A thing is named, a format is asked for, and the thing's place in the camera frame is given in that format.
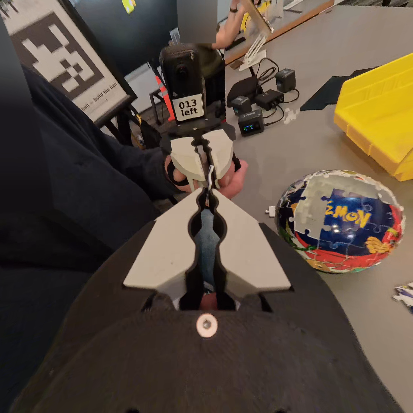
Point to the flat black charger hub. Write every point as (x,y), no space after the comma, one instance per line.
(269,99)

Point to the black pouch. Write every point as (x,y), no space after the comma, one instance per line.
(240,88)

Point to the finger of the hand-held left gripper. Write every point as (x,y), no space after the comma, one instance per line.
(187,161)
(221,151)

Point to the person's left hand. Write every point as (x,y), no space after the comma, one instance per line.
(234,182)

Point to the black battery box lit display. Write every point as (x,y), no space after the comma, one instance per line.
(251,124)

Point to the clear acrylic gripper tool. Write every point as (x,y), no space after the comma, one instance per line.
(258,35)

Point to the black easel stand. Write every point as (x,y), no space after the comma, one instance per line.
(124,129)

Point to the orange traffic cone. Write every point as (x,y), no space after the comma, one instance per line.
(164,96)

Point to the black battery box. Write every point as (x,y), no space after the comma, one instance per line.
(241,105)

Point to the black mat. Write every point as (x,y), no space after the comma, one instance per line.
(322,93)

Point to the framed tag poster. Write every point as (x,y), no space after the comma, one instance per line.
(48,48)

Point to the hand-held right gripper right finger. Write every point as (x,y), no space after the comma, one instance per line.
(251,258)

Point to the small white puzzle piece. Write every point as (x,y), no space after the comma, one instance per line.
(271,211)

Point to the person's left forearm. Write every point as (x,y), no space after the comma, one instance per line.
(96,155)

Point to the yellow plastic bin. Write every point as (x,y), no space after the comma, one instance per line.
(380,122)

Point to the loose printed puzzle pieces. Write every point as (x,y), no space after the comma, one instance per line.
(405,295)

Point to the black charger box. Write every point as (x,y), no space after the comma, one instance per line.
(285,80)

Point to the white puzzle pieces cluster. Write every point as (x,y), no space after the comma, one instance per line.
(290,116)

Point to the dark screen panel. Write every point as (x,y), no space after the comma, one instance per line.
(129,35)

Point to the colourful puzzle ball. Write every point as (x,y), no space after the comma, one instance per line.
(342,226)

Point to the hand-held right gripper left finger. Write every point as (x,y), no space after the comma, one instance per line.
(161,255)

